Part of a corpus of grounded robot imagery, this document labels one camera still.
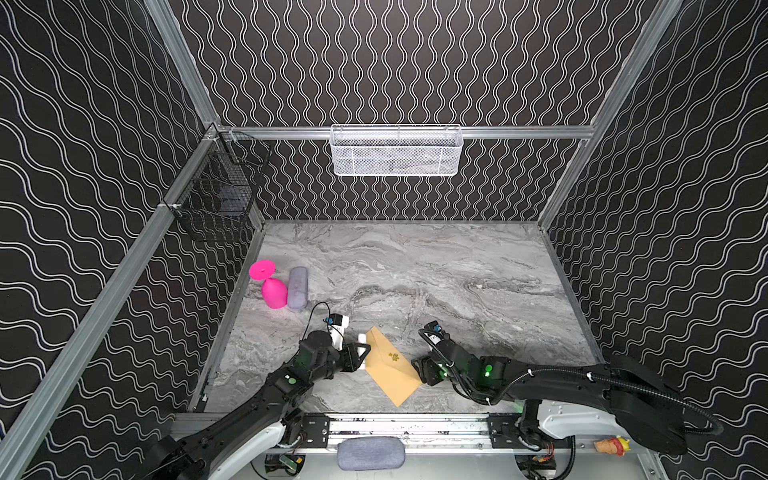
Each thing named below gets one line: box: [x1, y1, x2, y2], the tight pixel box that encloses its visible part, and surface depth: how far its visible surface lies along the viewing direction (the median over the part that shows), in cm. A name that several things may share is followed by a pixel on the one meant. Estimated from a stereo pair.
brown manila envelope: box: [366, 326, 422, 407], surface depth 86 cm
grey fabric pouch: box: [337, 436, 405, 471], surface depth 70 cm
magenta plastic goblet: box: [249, 259, 288, 309], surface depth 95 cm
